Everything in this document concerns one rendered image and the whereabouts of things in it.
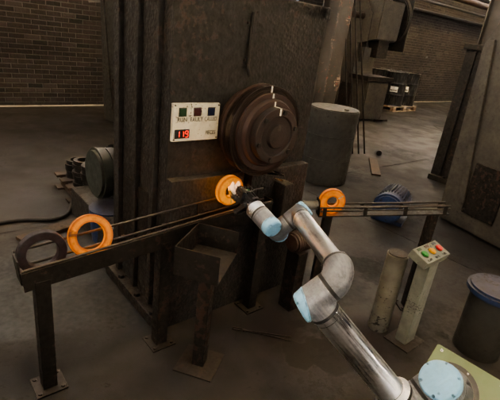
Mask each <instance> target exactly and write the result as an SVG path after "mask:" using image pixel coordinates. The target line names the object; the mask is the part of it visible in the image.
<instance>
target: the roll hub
mask: <svg viewBox="0 0 500 400"><path fill-rule="evenodd" d="M280 110H281V109H280V107H279V108H277V107H271V108H268V109H266V110H265V111H264V112H262V113H261V114H260V115H259V116H258V118H257V119H256V120H255V122H254V124H253V126H252V130H251V134H250V146H251V150H252V153H253V154H254V156H255V157H256V158H257V159H259V160H262V161H263V162H265V163H269V161H268V160H269V158H272V159H273V160H272V162H271V163H277V162H279V161H281V160H283V159H284V158H285V157H286V156H287V155H288V154H287V149H290V151H291V149H292V148H293V146H294V143H295V141H296V137H297V131H298V130H297V131H294V127H295V126H297V122H296V120H295V117H294V115H293V114H292V113H291V112H290V111H289V110H286V109H283V108H282V115H281V116H279V115H280ZM284 110H286V111H287V115H283V112H284ZM265 119H268V120H269V122H268V123H267V124H265V122H264V121H265ZM258 143H261V145H262V146H261V147H260V148H257V144H258Z"/></svg>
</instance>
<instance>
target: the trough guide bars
mask: <svg viewBox="0 0 500 400"><path fill-rule="evenodd" d="M422 203H438V205H403V204H422ZM442 203H446V202H346V203H345V205H360V206H344V207H320V212H323V214H322V216H323V217H326V214H327V212H363V216H364V217H366V216H367V212H368V211H404V212H403V216H407V212H408V211H419V210H443V215H446V214H447V211H448V210H450V208H448V207H451V206H446V205H445V204H442ZM366 204H399V205H384V206H364V205H366ZM429 207H437V209H408V208H429ZM441 207H444V208H443V209H441ZM374 208H398V209H392V210H368V209H374ZM403 208H404V209H403ZM322 209H323V210H322ZM327 209H359V210H327Z"/></svg>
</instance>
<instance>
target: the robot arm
mask: <svg viewBox="0 0 500 400"><path fill-rule="evenodd" d="M249 187H251V186H250V185H249V184H248V186H247V187H243V186H241V185H240V182H239V181H237V183H236V184H234V182H232V183H231V185H230V186H229V187H228V190H229V196H230V198H231V199H232V200H233V201H235V202H236V203H237V204H240V206H238V207H237V208H236V209H234V210H233V211H234V214H242V213H243V212H244V211H246V210H247V212H246V213H247V215H248V216H249V217H250V218H251V219H252V220H253V221H254V222H255V223H256V225H257V226H258V227H259V228H260V229H261V230H262V232H263V233H264V234H265V235H266V236H268V237H270V238H271V239H272V240H273V241H275V242H283V241H285V239H286V238H287V237H288V234H289V232H291V231H292V230H293V229H295V228H296V227H297V228H298V230H299V232H300V233H301V234H302V236H303V237H304V239H305V240H306V242H307V244H308V245H309V246H310V247H311V249H312V250H313V252H314V254H315V255H316V257H317V258H318V259H319V261H320V262H321V270H322V272H321V273H320V274H318V275H317V276H315V277H314V278H313V279H311V280H310V281H309V282H308V283H306V284H305V285H304V286H302V287H300V289H298V290H297V291H296V292H295V293H294V296H293V298H294V301H295V304H296V306H297V307H298V309H299V311H300V313H301V314H302V316H303V317H304V319H305V320H306V321H307V322H311V321H312V322H313V323H314V324H315V325H317V327H318V328H319V329H320V330H321V331H322V332H323V333H324V334H325V335H326V337H327V338H328V339H329V340H330V342H331V343H332V344H333V345H334V346H335V348H336V349H337V350H338V351H339V353H340V354H341V355H342V356H343V357H344V358H345V359H346V360H347V361H348V363H349V364H350V365H351V366H352V368H353V369H354V370H355V371H356V373H357V374H358V375H359V376H360V378H361V379H362V380H363V381H364V382H365V383H366V384H367V385H368V386H369V388H370V389H371V390H372V391H373V393H374V394H375V400H473V399H474V391H473V387H472V385H471V382H470V381H469V379H468V378H467V376H466V375H465V374H464V373H463V372H462V371H460V370H458V369H456V368H455V367H454V366H453V365H451V364H450V363H447V362H445V361H443V360H431V361H429V362H428V363H426V364H424V365H423V367H422V368H421V370H420V372H419V373H418V374H417V375H415V376H414V377H413V378H412V379H410V380H409V381H407V380H406V379H404V378H403V377H398V376H397V375H396V374H395V373H394V372H393V371H392V370H391V368H390V367H389V366H388V365H387V363H386V362H385V361H384V360H383V358H382V357H381V356H380V354H378V353H377V351H376V350H375V349H374V348H373V346H372V345H371V344H370V343H369V341H368V340H367V339H366V337H365V336H364V335H363V334H362V333H361V332H360V331H359V329H358V328H357V327H356V326H355V324H354V323H353V322H352V320H351V319H350V318H349V317H348V315H347V314H346V313H345V312H344V311H343V310H342V309H341V307H340V306H339V303H338V302H337V301H339V300H340V299H341V298H343V297H344V296H345V295H346V294H347V292H348V290H349V288H350V286H351V285H352V280H353V277H354V266H353V262H352V260H351V258H350V257H349V256H348V255H347V254H346V253H345V252H341V251H339V250H338V249H337V247H336V246H335V245H334V244H333V242H332V241H331V240H330V239H329V238H328V237H327V235H326V234H325V233H324V231H323V230H322V229H321V227H320V226H319V225H318V224H317V222H316V221H315V220H314V219H313V218H312V217H311V216H312V215H313V213H312V212H311V210H310V209H309V208H308V206H307V205H306V204H305V203H304V202H298V203H296V204H295V205H294V206H293V207H291V208H290V209H289V210H288V211H287V212H285V213H284V214H283V215H281V216H280V217H279V218H276V217H275V216H274V215H273V214H272V212H271V211H270V210H269V209H268V208H267V207H266V206H265V205H264V204H263V203H262V202H261V201H258V200H259V198H258V197H257V196H256V195H255V194H254V191H255V190H254V189H253V188H252V187H251V188H252V190H249Z"/></svg>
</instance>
